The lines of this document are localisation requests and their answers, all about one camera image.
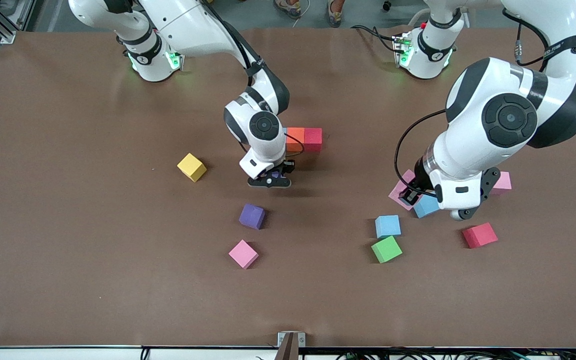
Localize pink foam cube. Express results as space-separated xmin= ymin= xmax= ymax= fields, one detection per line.
xmin=228 ymin=239 xmax=260 ymax=270
xmin=491 ymin=171 xmax=513 ymax=192
xmin=388 ymin=169 xmax=420 ymax=211

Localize metal table edge bracket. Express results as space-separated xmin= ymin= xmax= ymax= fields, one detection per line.
xmin=275 ymin=331 xmax=306 ymax=360

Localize green foam cube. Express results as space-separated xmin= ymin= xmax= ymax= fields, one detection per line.
xmin=371 ymin=235 xmax=404 ymax=264

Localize orange foam cube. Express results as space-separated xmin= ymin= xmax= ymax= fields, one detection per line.
xmin=286 ymin=127 xmax=305 ymax=153

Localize blue foam cube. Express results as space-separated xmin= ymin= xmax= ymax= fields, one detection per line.
xmin=374 ymin=215 xmax=402 ymax=239
xmin=412 ymin=194 xmax=442 ymax=219

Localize black left camera bracket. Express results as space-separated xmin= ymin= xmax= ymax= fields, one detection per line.
xmin=477 ymin=167 xmax=502 ymax=197

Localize person foot in sandal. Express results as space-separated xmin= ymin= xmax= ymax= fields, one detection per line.
xmin=327 ymin=0 xmax=345 ymax=28
xmin=274 ymin=0 xmax=303 ymax=20

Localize white floor cable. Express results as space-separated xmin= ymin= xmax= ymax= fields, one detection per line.
xmin=294 ymin=4 xmax=312 ymax=28

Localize yellow foam cube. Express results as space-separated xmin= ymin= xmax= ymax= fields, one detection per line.
xmin=176 ymin=153 xmax=208 ymax=183

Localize red foam cube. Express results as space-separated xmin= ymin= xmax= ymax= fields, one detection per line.
xmin=303 ymin=127 xmax=324 ymax=152
xmin=462 ymin=222 xmax=499 ymax=250

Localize brown table cover mat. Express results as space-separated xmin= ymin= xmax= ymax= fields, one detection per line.
xmin=0 ymin=27 xmax=576 ymax=349

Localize black arm base cables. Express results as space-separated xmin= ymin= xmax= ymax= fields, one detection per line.
xmin=350 ymin=24 xmax=400 ymax=53

